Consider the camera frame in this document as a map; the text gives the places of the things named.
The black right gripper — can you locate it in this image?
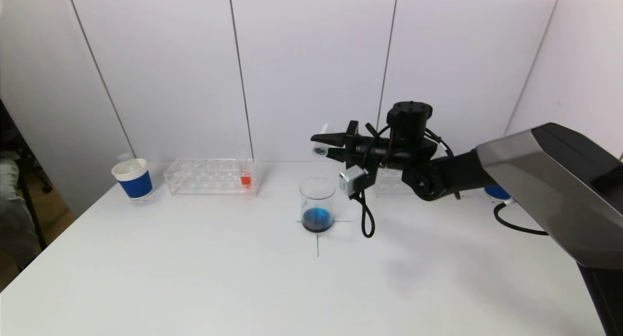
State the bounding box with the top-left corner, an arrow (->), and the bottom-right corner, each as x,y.
311,120 -> 389,169

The test tube with red pigment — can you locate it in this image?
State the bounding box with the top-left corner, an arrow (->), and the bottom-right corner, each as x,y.
311,123 -> 332,158
238,156 -> 254,189

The test tube for blue pigment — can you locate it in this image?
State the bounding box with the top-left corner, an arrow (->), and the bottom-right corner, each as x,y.
117,153 -> 138,174

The clear acrylic test tube rack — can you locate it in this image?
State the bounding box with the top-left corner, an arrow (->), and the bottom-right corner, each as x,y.
372,156 -> 471,197
165,158 -> 258,196

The clear glass beaker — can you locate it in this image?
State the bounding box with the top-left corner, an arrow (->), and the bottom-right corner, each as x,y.
299,177 -> 336,233

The blue sleeved white paper cup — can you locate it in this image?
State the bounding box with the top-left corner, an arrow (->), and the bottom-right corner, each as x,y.
111,158 -> 153,201
485,184 -> 513,203

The person in grey clothes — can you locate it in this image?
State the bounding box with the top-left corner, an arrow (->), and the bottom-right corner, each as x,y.
0,151 -> 32,271

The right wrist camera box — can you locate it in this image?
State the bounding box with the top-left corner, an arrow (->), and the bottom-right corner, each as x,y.
339,165 -> 369,197

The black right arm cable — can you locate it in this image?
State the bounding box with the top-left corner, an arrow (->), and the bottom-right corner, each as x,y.
358,123 -> 549,239

